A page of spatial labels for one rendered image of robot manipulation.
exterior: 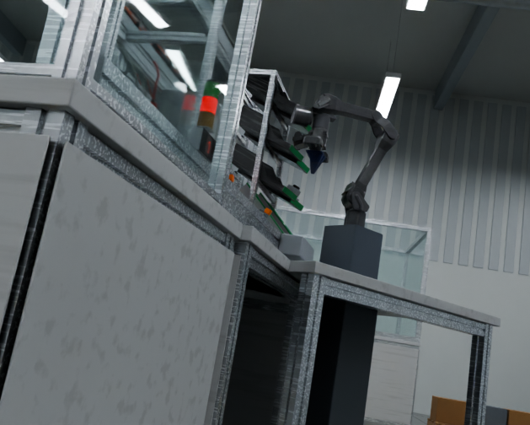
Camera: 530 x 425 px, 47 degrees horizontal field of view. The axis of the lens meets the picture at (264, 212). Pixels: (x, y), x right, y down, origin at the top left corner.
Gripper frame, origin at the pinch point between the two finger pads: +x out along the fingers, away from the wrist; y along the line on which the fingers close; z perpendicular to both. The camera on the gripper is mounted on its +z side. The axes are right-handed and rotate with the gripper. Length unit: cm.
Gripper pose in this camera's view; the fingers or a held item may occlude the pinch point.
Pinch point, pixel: (313, 164)
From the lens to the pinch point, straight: 204.4
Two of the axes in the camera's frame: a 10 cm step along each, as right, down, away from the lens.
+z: -9.6, -1.2, 2.6
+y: -2.3, -2.5, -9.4
